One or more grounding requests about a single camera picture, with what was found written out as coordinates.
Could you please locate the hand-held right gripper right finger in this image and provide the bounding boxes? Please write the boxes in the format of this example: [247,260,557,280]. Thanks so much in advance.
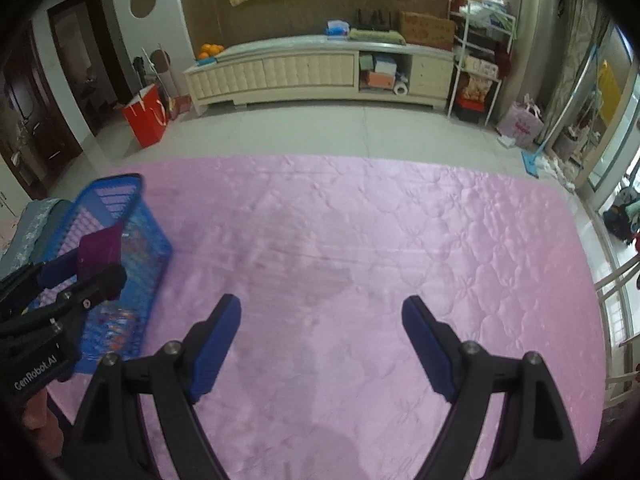
[401,295,583,480]

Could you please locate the dark wooden door frame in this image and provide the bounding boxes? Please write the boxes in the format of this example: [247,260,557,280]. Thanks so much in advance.
[47,0,126,156]

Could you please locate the dark wooden door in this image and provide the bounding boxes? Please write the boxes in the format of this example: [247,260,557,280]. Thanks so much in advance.
[0,25,56,201]

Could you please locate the brown cardboard box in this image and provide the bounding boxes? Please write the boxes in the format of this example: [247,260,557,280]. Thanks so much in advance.
[398,11,457,51]

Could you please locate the person's left forearm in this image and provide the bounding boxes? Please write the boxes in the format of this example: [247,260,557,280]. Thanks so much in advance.
[22,385,63,461]

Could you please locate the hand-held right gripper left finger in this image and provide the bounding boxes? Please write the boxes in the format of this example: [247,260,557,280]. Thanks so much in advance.
[65,294,243,480]

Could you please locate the pink gift bag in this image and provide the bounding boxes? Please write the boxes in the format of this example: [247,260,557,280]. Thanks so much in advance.
[497,95,545,151]

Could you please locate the orange box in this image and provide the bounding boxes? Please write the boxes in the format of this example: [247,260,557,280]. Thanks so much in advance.
[361,71,398,88]

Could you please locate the white metal rack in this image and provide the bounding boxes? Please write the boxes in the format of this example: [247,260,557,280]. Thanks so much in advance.
[446,7,517,126]

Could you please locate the red paper bag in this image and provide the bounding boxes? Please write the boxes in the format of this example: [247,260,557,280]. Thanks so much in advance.
[123,85,170,149]

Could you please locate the silver standing air conditioner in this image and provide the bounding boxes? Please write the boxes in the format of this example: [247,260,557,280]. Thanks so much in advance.
[517,0,556,111]

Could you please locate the green folded cloth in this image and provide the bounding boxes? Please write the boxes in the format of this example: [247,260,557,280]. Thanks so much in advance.
[347,27,406,45]

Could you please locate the blue plastic basket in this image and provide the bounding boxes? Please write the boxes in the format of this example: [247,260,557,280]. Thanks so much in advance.
[30,173,174,376]

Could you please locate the wooden rack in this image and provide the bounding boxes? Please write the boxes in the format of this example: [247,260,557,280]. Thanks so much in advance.
[595,255,640,406]

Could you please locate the orange printed bag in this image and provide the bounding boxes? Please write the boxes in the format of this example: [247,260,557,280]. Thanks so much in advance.
[460,80,488,103]

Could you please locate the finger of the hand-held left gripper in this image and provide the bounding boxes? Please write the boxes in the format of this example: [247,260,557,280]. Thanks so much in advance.
[0,252,82,301]
[0,264,127,339]

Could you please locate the cream TV cabinet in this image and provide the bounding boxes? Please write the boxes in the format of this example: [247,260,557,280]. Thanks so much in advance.
[184,32,458,117]

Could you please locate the patterned beige curtain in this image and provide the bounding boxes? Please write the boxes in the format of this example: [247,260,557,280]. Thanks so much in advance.
[545,0,613,126]

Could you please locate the purple snack packet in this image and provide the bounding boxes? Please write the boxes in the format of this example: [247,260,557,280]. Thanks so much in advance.
[75,227,126,281]

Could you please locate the black router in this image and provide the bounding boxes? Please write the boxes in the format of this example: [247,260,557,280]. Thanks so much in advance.
[355,7,393,31]

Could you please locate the pink quilted blanket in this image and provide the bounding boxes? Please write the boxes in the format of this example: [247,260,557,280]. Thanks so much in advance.
[47,155,608,480]

